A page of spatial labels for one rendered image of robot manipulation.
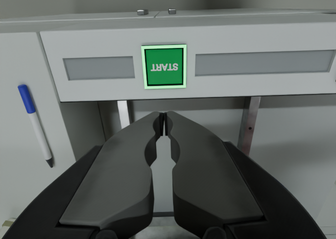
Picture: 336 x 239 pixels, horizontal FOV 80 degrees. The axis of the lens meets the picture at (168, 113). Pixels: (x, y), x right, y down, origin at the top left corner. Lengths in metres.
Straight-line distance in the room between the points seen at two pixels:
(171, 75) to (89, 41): 0.11
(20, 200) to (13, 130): 0.16
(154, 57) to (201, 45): 0.06
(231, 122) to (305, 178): 0.29
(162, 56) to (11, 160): 0.30
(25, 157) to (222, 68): 0.33
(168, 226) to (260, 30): 0.52
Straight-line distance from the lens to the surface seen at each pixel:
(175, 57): 0.26
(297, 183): 0.70
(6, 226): 0.52
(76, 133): 0.37
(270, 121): 0.52
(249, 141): 0.50
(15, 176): 0.44
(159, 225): 0.63
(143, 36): 0.27
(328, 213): 0.95
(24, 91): 0.32
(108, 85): 0.29
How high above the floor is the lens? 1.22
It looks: 62 degrees down
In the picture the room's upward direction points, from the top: 178 degrees clockwise
